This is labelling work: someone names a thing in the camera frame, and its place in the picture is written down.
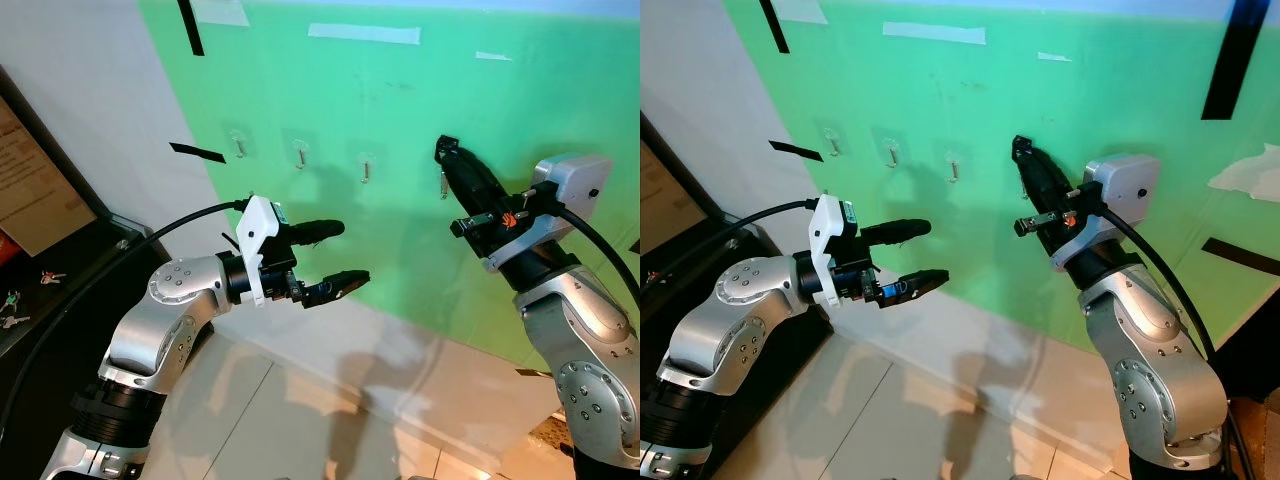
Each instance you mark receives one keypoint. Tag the clear adhesive metal hook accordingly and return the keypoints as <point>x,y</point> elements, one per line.
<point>445,185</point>
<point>892,152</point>
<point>300,155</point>
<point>832,143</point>
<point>955,167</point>
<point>366,168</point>
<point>239,147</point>

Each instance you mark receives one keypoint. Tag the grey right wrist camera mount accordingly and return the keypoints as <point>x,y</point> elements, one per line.
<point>575,180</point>
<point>1125,180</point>

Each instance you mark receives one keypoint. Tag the red tagged key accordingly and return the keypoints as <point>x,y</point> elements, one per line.
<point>52,277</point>

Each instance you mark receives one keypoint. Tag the wide white tape strip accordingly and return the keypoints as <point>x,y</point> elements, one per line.
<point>220,10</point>
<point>800,10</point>

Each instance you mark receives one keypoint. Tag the black glass table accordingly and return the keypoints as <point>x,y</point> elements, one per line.
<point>665,300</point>
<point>85,250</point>

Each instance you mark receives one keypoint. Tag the brown cardboard box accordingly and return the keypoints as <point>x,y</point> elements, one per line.
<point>30,180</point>

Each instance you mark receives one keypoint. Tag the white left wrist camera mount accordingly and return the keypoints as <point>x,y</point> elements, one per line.
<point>258,240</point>
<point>828,240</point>

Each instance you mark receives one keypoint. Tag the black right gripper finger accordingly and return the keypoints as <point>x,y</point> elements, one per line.
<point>485,185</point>
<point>1032,185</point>
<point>1055,180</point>
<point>460,190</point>

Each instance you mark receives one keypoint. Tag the green tagged key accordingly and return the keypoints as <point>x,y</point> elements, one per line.
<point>10,297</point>

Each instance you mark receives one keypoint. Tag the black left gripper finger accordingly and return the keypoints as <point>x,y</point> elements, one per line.
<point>915,287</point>
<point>315,232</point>
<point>340,287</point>
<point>900,232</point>

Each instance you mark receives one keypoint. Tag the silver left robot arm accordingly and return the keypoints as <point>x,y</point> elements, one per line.
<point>160,330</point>
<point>740,330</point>

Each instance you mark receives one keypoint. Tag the green wall board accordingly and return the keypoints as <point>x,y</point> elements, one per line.
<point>950,90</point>
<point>400,90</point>

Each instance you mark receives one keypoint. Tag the long white tape strip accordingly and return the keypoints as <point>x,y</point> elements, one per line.
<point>933,33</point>
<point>365,33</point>

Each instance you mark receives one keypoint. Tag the torn white paper scrap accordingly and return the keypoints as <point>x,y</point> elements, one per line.
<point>1250,170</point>

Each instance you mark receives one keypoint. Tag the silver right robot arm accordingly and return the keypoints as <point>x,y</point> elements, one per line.
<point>580,340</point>
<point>1150,350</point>

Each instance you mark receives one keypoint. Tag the wide black tape strip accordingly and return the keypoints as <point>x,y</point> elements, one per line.
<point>1232,60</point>

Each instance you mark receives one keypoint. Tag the short white tape strip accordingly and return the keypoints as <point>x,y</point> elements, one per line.
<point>1053,57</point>
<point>493,56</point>

